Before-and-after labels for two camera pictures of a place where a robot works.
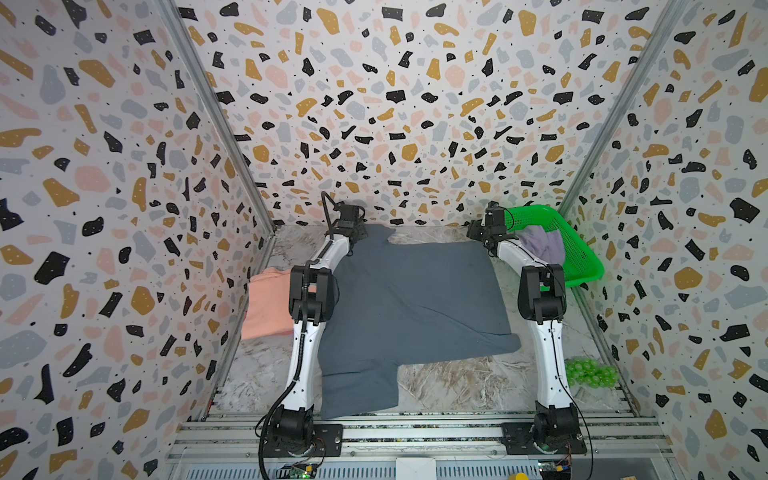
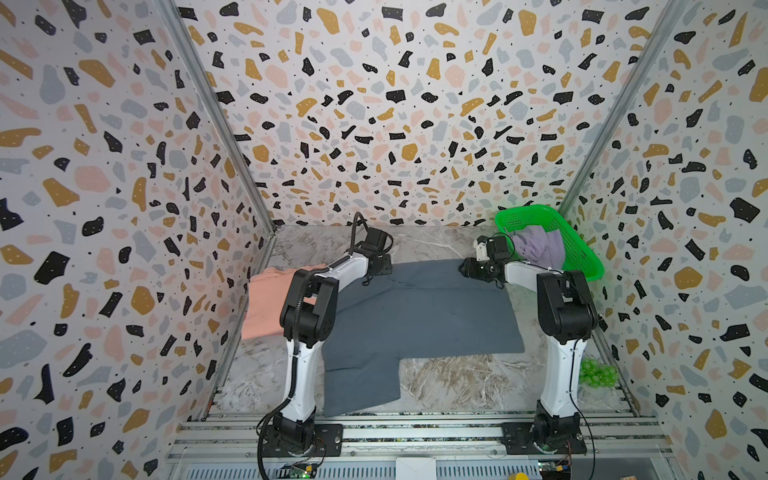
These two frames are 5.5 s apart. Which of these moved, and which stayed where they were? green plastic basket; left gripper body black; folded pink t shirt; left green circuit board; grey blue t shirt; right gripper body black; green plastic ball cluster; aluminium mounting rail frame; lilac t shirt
Moved: grey blue t shirt; left gripper body black; right gripper body black
Stayed: green plastic basket; aluminium mounting rail frame; green plastic ball cluster; left green circuit board; lilac t shirt; folded pink t shirt
